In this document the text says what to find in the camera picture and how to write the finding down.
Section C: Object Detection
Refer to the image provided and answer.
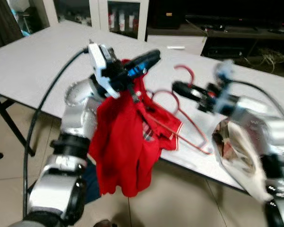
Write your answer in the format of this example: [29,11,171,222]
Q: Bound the dark blue jeans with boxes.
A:
[80,163,104,205]

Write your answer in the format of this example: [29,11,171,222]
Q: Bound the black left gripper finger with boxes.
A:
[130,49,161,70]
[125,66,150,80]

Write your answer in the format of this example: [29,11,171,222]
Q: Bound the red polo shirt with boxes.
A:
[89,59,183,198]

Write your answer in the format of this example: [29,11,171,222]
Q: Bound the white cable bundle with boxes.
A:
[241,46,284,71]

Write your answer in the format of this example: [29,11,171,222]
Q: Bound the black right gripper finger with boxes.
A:
[172,81,209,97]
[172,89,206,105]

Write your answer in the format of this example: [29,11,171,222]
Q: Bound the black TV stand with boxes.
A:
[147,24,284,79]

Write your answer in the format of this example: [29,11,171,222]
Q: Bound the white drawer unit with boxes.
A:
[147,34,207,56]

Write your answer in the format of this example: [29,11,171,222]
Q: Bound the white bottle red label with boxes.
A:
[109,12,117,31]
[128,12,137,31]
[119,12,126,31]

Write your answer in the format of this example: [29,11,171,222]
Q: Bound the white glass door cabinet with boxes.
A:
[40,0,150,42]

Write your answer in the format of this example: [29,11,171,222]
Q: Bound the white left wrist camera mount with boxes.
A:
[88,44,120,99]

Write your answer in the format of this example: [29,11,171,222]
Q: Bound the black television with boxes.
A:
[185,0,284,26]

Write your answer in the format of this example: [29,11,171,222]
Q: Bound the black table leg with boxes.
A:
[0,90,37,157]

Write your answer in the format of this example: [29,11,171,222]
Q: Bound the black speaker box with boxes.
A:
[149,0,186,30]

